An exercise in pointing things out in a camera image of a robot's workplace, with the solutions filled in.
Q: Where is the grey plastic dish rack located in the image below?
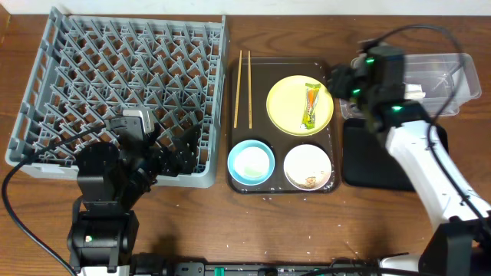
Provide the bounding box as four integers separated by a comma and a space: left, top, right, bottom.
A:
5, 9, 229, 188

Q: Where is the white napkin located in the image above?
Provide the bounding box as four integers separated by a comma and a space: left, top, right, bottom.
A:
404, 84, 426, 100

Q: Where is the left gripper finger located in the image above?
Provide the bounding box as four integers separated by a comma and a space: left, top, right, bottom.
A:
171, 124, 200, 152
170, 147, 196, 176

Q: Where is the wooden chopstick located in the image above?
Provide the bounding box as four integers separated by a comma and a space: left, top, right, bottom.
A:
247, 50, 252, 130
233, 50, 242, 129

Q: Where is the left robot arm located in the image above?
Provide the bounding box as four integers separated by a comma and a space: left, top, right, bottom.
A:
68, 120, 200, 275

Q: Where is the green orange snack wrapper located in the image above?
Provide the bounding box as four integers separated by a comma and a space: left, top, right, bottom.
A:
301, 83, 321, 130

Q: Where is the right black cable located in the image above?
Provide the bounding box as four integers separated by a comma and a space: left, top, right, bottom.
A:
367, 25, 491, 238

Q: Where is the left black cable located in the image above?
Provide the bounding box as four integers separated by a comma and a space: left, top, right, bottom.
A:
1, 126, 108, 276

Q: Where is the white pink bowl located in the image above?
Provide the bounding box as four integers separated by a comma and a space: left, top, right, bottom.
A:
283, 144, 334, 192

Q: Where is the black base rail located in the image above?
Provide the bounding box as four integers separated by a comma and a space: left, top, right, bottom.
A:
130, 260, 420, 276

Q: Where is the clear plastic bin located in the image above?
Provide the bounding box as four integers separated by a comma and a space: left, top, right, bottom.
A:
339, 52, 483, 120

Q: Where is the black cable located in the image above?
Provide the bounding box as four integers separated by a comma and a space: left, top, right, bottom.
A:
1, 126, 108, 276
367, 25, 491, 238

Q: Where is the light blue bowl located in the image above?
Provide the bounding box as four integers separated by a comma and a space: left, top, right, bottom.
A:
227, 140, 275, 186

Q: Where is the yellow round plate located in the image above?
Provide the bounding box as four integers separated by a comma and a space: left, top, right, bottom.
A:
266, 75, 334, 136

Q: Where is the dark brown serving tray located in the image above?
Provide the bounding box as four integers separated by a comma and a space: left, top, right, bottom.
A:
226, 57, 341, 195

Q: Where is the black waste tray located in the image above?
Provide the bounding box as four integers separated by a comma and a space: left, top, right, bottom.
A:
342, 118, 451, 197

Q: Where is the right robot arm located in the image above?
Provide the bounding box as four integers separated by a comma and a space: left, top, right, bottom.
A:
328, 45, 490, 275

